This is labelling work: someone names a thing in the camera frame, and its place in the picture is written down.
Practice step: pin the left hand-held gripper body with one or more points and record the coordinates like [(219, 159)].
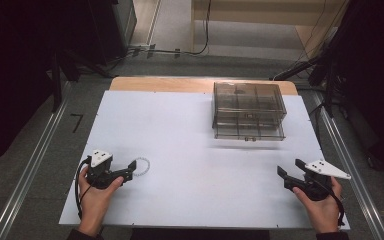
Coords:
[(100, 173)]

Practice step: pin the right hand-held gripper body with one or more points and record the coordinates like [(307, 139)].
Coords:
[(316, 181)]

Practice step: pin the person's right hand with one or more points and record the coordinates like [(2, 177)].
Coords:
[(321, 210)]

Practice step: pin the person's left hand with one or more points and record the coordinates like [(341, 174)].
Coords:
[(95, 203)]

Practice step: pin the white board sheet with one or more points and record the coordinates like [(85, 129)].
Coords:
[(180, 160)]

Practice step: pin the clear lower drawer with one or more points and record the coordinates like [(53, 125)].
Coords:
[(248, 132)]

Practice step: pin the clear drawer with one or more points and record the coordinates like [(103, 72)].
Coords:
[(248, 132), (249, 116)]

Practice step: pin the clear upper drawer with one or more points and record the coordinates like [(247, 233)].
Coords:
[(249, 116)]

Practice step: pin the clear plastic drawer box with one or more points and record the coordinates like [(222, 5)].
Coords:
[(248, 110)]

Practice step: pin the wooden table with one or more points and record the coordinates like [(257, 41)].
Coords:
[(166, 84)]

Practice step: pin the black metal stand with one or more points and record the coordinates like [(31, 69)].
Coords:
[(60, 76), (320, 73)]

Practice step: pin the dark curtain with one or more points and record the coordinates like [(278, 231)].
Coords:
[(10, 73), (376, 76)]

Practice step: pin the black cabinet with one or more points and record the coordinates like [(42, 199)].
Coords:
[(113, 30)]

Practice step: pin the light wooden furniture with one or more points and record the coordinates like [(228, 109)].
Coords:
[(263, 16)]

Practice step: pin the metal floor rail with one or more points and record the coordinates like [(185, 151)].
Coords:
[(353, 166), (30, 166)]

